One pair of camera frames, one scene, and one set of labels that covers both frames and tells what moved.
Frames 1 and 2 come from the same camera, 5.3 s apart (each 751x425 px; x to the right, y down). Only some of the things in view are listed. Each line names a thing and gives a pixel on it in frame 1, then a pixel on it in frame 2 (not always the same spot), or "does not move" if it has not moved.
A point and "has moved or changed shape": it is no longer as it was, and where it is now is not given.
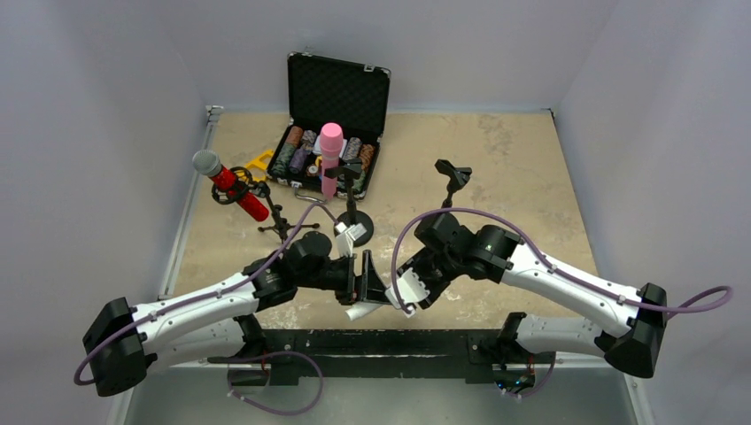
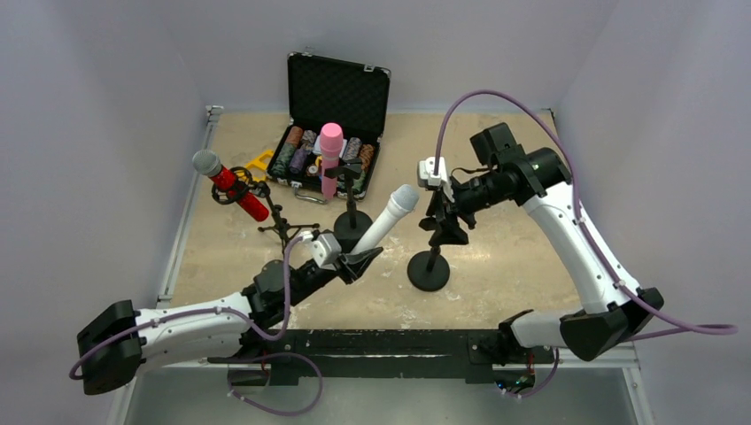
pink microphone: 331,142 does not move
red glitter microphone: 208,163 does not move
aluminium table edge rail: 212,112 does not move
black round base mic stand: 459,177 has moved or changed shape
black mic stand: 350,217 does not move
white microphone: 361,309 -> 403,200
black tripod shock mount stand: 262,189 does not move
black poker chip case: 324,90 does not move
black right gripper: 432,281 -> 442,207
